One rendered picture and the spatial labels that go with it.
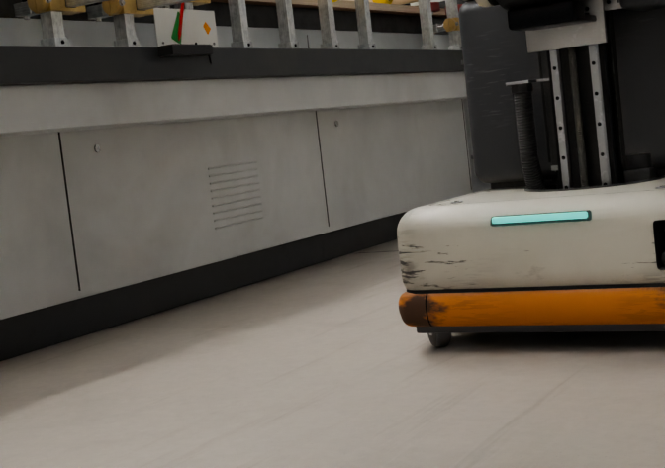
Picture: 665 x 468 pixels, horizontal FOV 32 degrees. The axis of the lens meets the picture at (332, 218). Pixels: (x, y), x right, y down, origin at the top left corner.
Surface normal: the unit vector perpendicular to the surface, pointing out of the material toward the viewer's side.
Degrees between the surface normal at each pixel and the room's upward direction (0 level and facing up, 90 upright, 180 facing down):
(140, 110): 90
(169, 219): 90
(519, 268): 90
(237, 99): 90
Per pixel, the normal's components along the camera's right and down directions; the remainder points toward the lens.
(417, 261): -0.50, 0.12
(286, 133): 0.87, -0.06
